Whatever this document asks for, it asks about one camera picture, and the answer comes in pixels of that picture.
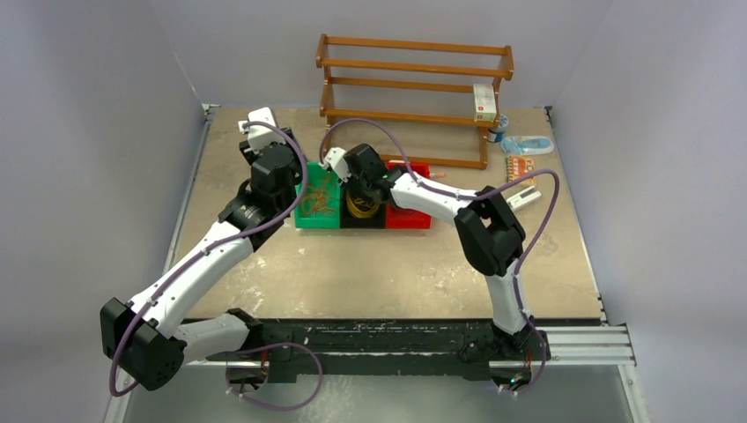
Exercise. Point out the white usb charger block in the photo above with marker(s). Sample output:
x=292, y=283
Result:
x=523, y=198

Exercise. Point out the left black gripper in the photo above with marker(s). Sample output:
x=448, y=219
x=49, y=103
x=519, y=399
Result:
x=298, y=161

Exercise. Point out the wooden two-tier shelf rack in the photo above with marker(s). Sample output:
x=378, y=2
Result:
x=410, y=81

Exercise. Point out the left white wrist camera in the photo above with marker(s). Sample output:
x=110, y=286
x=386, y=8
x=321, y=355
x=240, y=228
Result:
x=260, y=129

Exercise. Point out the red plastic bin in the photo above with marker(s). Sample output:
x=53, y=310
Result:
x=399, y=218

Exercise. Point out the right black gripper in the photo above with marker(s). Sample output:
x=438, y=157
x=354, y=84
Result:
x=353, y=177

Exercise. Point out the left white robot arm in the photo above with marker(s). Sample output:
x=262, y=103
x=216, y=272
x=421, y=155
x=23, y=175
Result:
x=216, y=251

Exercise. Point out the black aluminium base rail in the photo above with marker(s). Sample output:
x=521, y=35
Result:
x=280, y=350

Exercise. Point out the white red carton box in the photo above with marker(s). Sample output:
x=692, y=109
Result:
x=485, y=103

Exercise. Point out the green plastic bin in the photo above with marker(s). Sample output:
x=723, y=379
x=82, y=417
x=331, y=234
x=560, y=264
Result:
x=319, y=206

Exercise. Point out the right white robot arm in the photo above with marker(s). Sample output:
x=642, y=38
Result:
x=490, y=235

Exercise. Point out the orange snack packet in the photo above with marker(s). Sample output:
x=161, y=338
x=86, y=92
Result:
x=518, y=167

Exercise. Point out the black plastic bin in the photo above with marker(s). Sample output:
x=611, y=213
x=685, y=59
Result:
x=359, y=213

